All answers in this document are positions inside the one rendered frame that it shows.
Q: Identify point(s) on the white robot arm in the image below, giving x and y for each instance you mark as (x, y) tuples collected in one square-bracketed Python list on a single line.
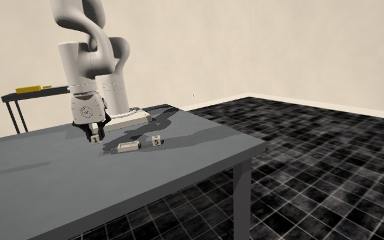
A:
[(98, 55)]

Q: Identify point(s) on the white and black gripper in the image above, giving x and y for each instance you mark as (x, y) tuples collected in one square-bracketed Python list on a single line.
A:
[(88, 109)]

